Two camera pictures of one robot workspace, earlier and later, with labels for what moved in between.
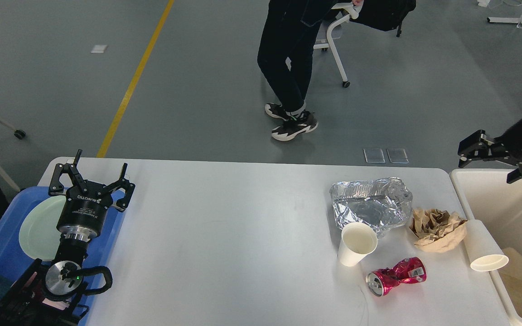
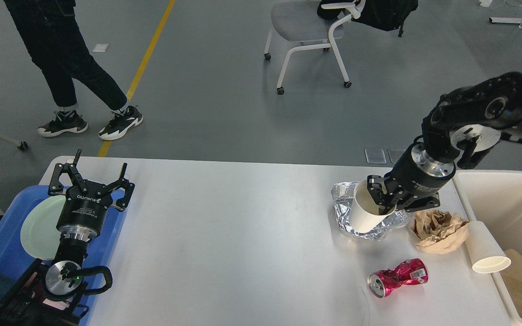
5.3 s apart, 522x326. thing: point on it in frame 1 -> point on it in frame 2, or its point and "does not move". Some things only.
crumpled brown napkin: x=437 y=230 does not move
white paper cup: x=358 y=240 -> x=364 y=213
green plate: x=39 y=236 does not move
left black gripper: x=82 y=213 does not move
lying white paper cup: x=484 y=252 does not move
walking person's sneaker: x=277 y=111 -> x=64 y=122
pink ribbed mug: x=59 y=304 does not move
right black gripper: x=516 y=145 -> x=415 y=173
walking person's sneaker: x=306 y=122 -> x=122 y=123
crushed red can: x=410 y=270 does not move
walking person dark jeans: x=285 y=53 -> x=50 y=35
